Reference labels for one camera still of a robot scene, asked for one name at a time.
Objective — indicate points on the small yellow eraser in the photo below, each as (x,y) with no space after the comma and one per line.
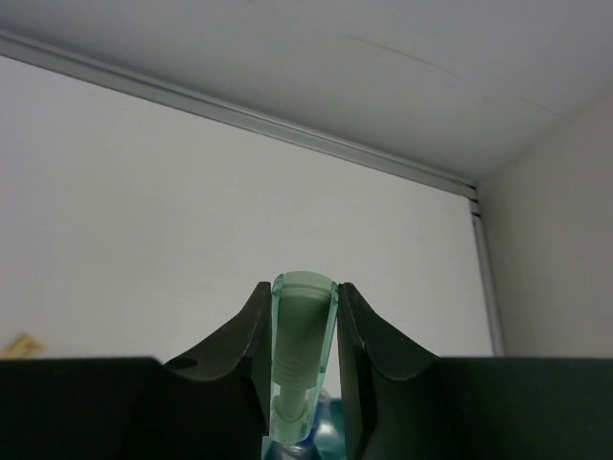
(23,346)

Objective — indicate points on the green highlighter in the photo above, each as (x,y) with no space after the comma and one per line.
(303,319)

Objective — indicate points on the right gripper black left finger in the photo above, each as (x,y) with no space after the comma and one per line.
(211,402)

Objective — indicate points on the teal round divided container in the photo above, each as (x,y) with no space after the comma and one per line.
(325,441)

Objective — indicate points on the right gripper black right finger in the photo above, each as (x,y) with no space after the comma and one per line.
(403,402)

